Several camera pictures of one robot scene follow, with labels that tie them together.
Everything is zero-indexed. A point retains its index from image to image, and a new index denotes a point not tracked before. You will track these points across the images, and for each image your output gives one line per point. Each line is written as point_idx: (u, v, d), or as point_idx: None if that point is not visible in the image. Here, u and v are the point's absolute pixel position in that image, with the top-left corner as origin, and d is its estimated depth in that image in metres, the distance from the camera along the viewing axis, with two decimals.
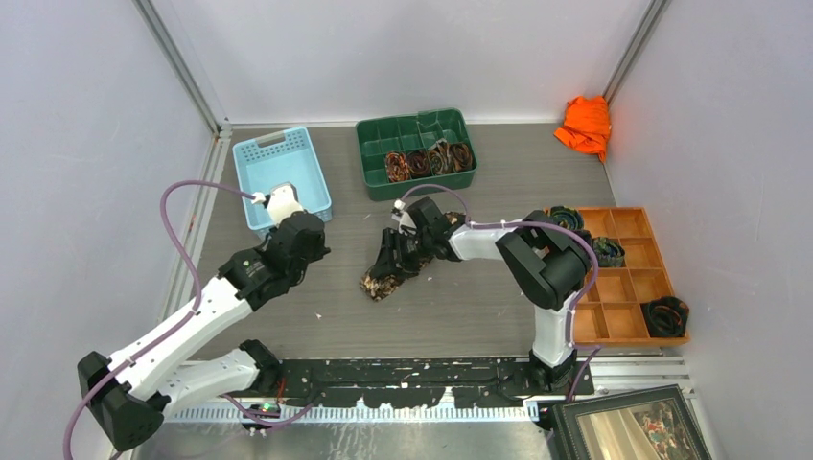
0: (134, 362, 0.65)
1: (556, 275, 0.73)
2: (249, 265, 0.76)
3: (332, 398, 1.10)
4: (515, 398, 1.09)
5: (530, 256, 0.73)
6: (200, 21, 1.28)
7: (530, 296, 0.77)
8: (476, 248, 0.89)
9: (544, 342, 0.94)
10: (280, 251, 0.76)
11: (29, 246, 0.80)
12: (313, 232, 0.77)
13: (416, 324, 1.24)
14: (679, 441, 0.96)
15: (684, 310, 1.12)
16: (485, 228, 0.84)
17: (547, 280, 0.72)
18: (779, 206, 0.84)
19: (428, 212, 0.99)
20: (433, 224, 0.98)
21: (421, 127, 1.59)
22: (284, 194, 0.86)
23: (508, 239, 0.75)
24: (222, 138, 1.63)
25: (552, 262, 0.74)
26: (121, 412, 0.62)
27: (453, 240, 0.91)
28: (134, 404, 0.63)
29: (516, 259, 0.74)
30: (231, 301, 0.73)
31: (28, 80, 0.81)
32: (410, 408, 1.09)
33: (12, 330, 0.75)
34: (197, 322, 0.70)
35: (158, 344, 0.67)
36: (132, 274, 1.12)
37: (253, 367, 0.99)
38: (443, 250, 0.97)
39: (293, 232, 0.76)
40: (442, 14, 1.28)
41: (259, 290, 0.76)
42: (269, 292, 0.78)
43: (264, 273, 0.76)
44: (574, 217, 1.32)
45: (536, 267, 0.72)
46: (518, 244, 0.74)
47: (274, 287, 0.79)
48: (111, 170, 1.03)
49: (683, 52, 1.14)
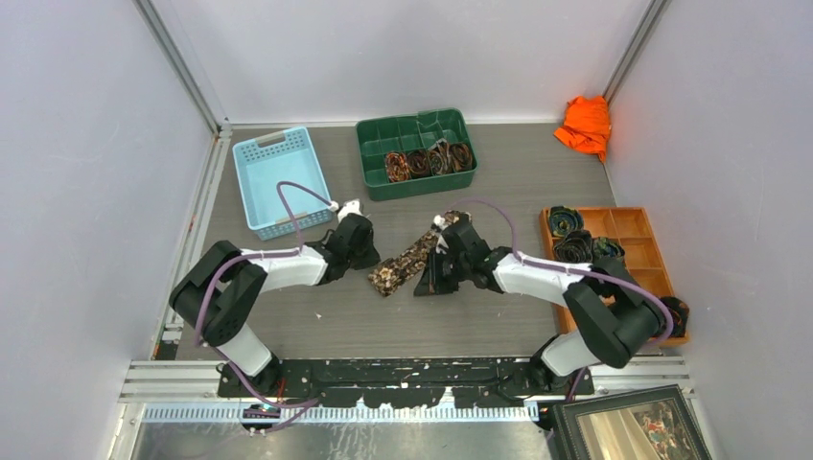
0: (264, 257, 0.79)
1: (630, 333, 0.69)
2: (322, 248, 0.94)
3: (331, 398, 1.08)
4: (515, 398, 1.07)
5: (605, 313, 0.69)
6: (201, 21, 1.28)
7: (593, 351, 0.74)
8: (523, 284, 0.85)
9: (558, 354, 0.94)
10: (343, 240, 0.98)
11: (30, 246, 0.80)
12: (364, 227, 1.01)
13: (415, 324, 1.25)
14: (679, 441, 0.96)
15: (684, 310, 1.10)
16: (542, 267, 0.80)
17: (620, 339, 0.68)
18: (778, 207, 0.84)
19: (466, 237, 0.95)
20: (472, 250, 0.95)
21: (421, 127, 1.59)
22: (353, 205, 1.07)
23: (579, 291, 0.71)
24: (222, 138, 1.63)
25: (624, 318, 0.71)
26: (254, 286, 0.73)
27: (499, 273, 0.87)
28: (257, 287, 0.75)
29: (589, 314, 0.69)
30: (316, 260, 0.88)
31: (28, 80, 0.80)
32: (410, 409, 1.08)
33: (12, 328, 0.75)
34: (301, 259, 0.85)
35: (280, 256, 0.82)
36: (133, 273, 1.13)
37: (268, 351, 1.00)
38: (484, 279, 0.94)
39: (354, 225, 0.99)
40: (442, 14, 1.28)
41: (328, 273, 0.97)
42: (333, 276, 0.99)
43: (335, 259, 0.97)
44: (574, 217, 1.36)
45: (610, 327, 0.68)
46: (590, 297, 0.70)
47: (336, 269, 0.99)
48: (111, 170, 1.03)
49: (683, 52, 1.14)
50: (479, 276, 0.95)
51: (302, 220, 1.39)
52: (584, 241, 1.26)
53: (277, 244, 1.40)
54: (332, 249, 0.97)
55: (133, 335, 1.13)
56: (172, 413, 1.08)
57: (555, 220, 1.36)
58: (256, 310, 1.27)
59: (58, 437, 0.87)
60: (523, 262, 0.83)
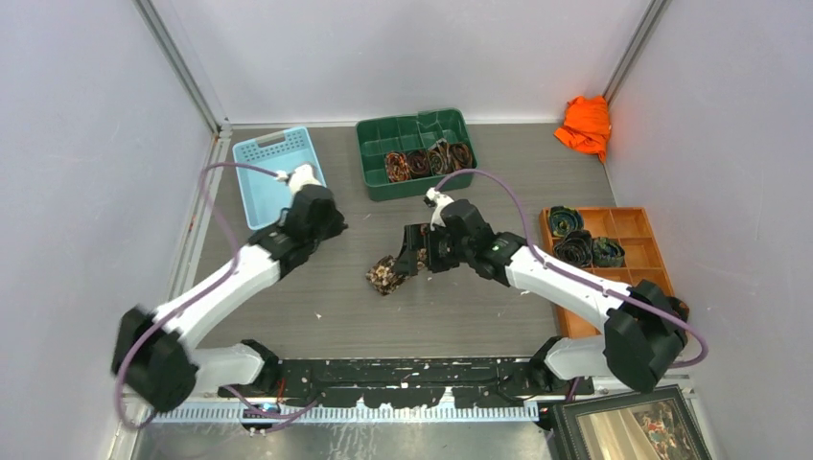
0: (180, 313, 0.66)
1: (661, 361, 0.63)
2: (272, 236, 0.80)
3: (331, 398, 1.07)
4: (515, 398, 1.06)
5: (643, 344, 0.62)
6: (201, 21, 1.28)
7: (616, 373, 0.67)
8: (539, 287, 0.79)
9: (566, 359, 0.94)
10: (298, 220, 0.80)
11: (29, 245, 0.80)
12: (324, 199, 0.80)
13: (417, 324, 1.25)
14: (679, 442, 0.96)
15: (684, 310, 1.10)
16: (573, 277, 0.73)
17: (652, 371, 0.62)
18: (778, 206, 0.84)
19: (470, 221, 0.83)
20: (476, 236, 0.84)
21: (421, 127, 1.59)
22: (303, 171, 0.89)
23: (617, 320, 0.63)
24: (222, 138, 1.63)
25: (653, 342, 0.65)
26: (174, 357, 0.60)
27: (511, 271, 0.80)
28: (182, 353, 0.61)
29: (629, 344, 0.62)
30: (262, 267, 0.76)
31: (28, 80, 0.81)
32: (410, 408, 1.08)
33: (11, 329, 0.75)
34: (233, 282, 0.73)
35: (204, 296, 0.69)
36: (133, 274, 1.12)
37: (260, 356, 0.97)
38: (489, 269, 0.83)
39: (308, 202, 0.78)
40: (442, 14, 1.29)
41: (286, 259, 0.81)
42: (296, 261, 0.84)
43: (290, 242, 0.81)
44: (574, 217, 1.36)
45: (649, 362, 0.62)
46: (632, 327, 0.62)
47: (299, 254, 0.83)
48: (111, 170, 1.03)
49: (683, 52, 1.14)
50: (483, 265, 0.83)
51: None
52: (585, 241, 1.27)
53: None
54: (287, 232, 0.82)
55: None
56: (172, 412, 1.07)
57: (555, 220, 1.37)
58: (257, 310, 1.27)
59: (58, 436, 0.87)
60: (546, 264, 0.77)
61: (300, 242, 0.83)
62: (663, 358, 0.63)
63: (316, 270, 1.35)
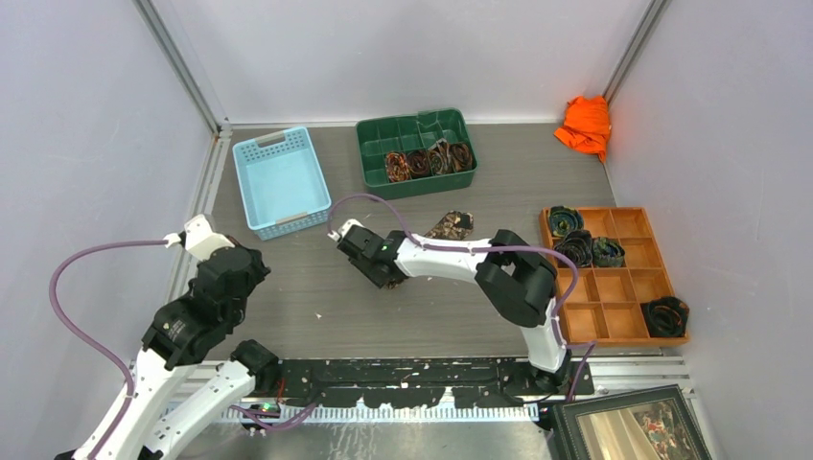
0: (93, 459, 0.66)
1: (535, 294, 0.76)
2: (173, 323, 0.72)
3: (331, 398, 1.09)
4: (515, 398, 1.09)
5: (513, 283, 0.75)
6: (201, 20, 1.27)
7: (508, 316, 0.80)
8: (428, 266, 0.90)
9: (538, 352, 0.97)
10: (205, 297, 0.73)
11: (30, 244, 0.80)
12: (236, 270, 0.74)
13: (416, 324, 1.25)
14: (679, 441, 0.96)
15: (684, 310, 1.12)
16: (446, 250, 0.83)
17: (528, 301, 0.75)
18: (779, 207, 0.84)
19: (357, 239, 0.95)
20: (366, 248, 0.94)
21: (421, 127, 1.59)
22: (199, 226, 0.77)
23: (487, 271, 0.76)
24: (222, 138, 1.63)
25: (529, 281, 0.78)
26: None
27: (400, 261, 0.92)
28: None
29: (499, 289, 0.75)
30: (163, 373, 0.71)
31: (29, 80, 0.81)
32: (410, 408, 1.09)
33: (12, 329, 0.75)
34: (137, 404, 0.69)
35: (111, 436, 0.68)
36: (133, 273, 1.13)
37: (249, 378, 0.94)
38: (385, 268, 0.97)
39: (216, 276, 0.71)
40: (442, 14, 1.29)
41: (190, 347, 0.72)
42: (204, 346, 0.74)
43: (194, 327, 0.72)
44: (574, 217, 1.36)
45: (522, 297, 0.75)
46: (498, 274, 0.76)
47: (209, 338, 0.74)
48: (111, 169, 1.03)
49: (682, 52, 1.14)
50: (380, 266, 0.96)
51: (290, 224, 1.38)
52: (585, 241, 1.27)
53: (278, 244, 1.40)
54: (187, 317, 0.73)
55: (133, 335, 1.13)
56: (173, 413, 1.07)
57: (555, 220, 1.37)
58: (256, 311, 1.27)
59: (58, 436, 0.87)
60: (424, 247, 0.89)
61: (209, 324, 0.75)
62: (535, 289, 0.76)
63: (316, 270, 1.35)
